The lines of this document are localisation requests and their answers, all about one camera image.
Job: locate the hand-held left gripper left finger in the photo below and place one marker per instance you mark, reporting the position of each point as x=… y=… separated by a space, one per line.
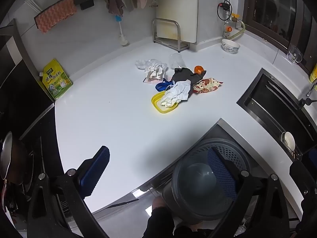
x=95 y=171

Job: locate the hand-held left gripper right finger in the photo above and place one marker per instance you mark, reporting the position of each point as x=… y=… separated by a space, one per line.
x=221 y=173

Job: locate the grey plastic trash bin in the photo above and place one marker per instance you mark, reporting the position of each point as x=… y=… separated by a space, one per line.
x=193 y=186

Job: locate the dark grey cloth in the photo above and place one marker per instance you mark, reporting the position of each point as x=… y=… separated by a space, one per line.
x=183 y=75

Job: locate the white cup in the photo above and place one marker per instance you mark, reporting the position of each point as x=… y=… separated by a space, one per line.
x=289 y=140

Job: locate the dark steel sink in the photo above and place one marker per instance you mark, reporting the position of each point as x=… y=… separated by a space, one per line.
x=267 y=104

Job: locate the metal pot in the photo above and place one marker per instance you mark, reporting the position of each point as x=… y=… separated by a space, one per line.
x=12 y=163

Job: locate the printed snack bag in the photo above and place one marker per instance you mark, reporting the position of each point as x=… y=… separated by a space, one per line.
x=206 y=85

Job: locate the yellow plastic lid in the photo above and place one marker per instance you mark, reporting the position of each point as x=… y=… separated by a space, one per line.
x=158 y=106

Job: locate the white crumpled cloth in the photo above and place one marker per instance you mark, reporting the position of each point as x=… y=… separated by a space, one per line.
x=178 y=91

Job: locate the yellow-green seasoning pouch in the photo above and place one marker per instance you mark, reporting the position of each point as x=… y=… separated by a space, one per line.
x=57 y=80

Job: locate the pink flat package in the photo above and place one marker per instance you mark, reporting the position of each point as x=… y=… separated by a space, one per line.
x=151 y=81

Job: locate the orange round cap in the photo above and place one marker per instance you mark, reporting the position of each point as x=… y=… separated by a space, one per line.
x=198 y=69

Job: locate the steel faucet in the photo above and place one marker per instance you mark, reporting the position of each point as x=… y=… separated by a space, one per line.
x=307 y=100

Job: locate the clear plastic cup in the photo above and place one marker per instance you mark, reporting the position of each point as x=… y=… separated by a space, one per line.
x=176 y=60

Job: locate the patterned ceramic bowl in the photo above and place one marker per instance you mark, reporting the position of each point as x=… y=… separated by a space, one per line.
x=230 y=47

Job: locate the steel cutting board rack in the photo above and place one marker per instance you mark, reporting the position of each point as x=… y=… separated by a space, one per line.
x=182 y=44

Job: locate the blue white bottle brush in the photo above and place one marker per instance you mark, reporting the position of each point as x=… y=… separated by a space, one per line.
x=122 y=38

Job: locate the yellow detergent bottle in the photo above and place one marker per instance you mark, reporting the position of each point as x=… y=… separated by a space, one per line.
x=314 y=74

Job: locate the glass measuring cup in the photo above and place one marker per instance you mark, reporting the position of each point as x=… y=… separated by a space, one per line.
x=294 y=54

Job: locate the white cutting board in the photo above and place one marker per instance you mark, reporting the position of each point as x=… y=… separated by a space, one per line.
x=167 y=29

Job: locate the orange waffle sponge cloth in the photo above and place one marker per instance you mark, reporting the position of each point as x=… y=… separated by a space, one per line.
x=55 y=14

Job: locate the black gas shutoff valve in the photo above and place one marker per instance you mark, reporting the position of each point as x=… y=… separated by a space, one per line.
x=224 y=6

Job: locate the brown hanging cloth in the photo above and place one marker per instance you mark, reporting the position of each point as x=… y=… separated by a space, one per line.
x=114 y=2

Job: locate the dark framed window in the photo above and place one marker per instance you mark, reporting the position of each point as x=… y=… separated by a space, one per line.
x=272 y=7

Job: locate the metal peeler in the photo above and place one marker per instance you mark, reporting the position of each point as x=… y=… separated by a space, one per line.
x=154 y=3

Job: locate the white sticks bundle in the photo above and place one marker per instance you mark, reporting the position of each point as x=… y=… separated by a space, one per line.
x=33 y=3

